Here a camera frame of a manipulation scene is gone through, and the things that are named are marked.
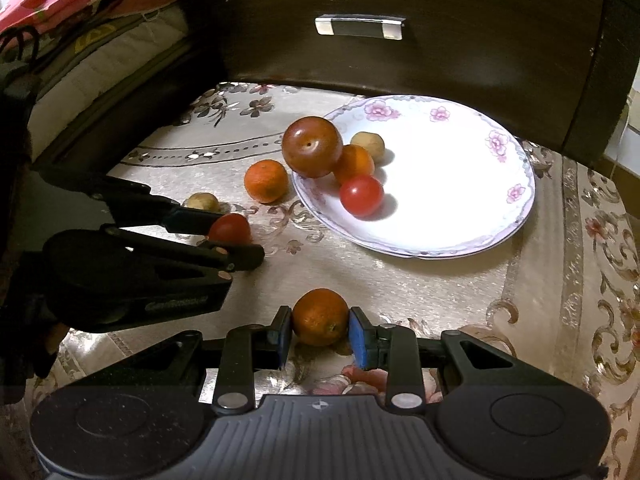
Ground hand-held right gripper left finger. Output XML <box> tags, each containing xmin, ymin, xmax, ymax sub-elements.
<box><xmin>99</xmin><ymin>305</ymin><xmax>293</xmax><ymax>416</ymax></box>

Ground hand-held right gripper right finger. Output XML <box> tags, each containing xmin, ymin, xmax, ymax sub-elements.
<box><xmin>348</xmin><ymin>305</ymin><xmax>567</xmax><ymax>416</ymax></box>

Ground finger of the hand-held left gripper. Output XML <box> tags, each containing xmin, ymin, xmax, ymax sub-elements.
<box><xmin>100</xmin><ymin>226</ymin><xmax>266</xmax><ymax>282</ymax></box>
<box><xmin>37</xmin><ymin>167</ymin><xmax>236</xmax><ymax>237</ymax></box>

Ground red cherry tomato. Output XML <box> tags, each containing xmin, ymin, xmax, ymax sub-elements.
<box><xmin>339</xmin><ymin>174</ymin><xmax>385</xmax><ymax>219</ymax></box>
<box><xmin>207</xmin><ymin>213</ymin><xmax>252</xmax><ymax>246</ymax></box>

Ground orange tangerine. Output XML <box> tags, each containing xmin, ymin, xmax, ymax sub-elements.
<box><xmin>244</xmin><ymin>159</ymin><xmax>290</xmax><ymax>204</ymax></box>
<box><xmin>291</xmin><ymin>288</ymin><xmax>349</xmax><ymax>347</ymax></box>
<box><xmin>332</xmin><ymin>144</ymin><xmax>376</xmax><ymax>186</ymax></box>

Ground dark red plum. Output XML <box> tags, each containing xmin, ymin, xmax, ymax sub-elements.
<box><xmin>281</xmin><ymin>116</ymin><xmax>344</xmax><ymax>179</ymax></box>

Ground large tan longan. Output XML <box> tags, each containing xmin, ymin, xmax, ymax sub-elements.
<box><xmin>350</xmin><ymin>131</ymin><xmax>386</xmax><ymax>163</ymax></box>

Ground white floral plate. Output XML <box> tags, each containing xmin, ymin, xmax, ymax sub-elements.
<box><xmin>291</xmin><ymin>94</ymin><xmax>537</xmax><ymax>260</ymax></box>

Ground small tan longan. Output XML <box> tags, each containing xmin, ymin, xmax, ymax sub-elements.
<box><xmin>185</xmin><ymin>192</ymin><xmax>222</xmax><ymax>213</ymax></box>

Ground embroidered floral tablecloth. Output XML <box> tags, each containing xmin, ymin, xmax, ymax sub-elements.
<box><xmin>10</xmin><ymin>82</ymin><xmax>640</xmax><ymax>480</ymax></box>

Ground dark wooden drawer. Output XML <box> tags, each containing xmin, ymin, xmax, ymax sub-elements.
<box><xmin>220</xmin><ymin>0</ymin><xmax>609</xmax><ymax>134</ymax></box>

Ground dark wooden nightstand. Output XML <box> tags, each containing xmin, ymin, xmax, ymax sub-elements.
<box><xmin>185</xmin><ymin>0</ymin><xmax>640</xmax><ymax>172</ymax></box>

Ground dark wooden bed frame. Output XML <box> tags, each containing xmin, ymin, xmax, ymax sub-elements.
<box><xmin>30</xmin><ymin>45</ymin><xmax>226</xmax><ymax>172</ymax></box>

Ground silver black drawer handle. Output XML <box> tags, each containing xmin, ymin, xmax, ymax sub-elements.
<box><xmin>315</xmin><ymin>15</ymin><xmax>406</xmax><ymax>41</ymax></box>

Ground white power cable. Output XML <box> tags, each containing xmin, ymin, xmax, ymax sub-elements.
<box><xmin>607</xmin><ymin>105</ymin><xmax>633</xmax><ymax>181</ymax></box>

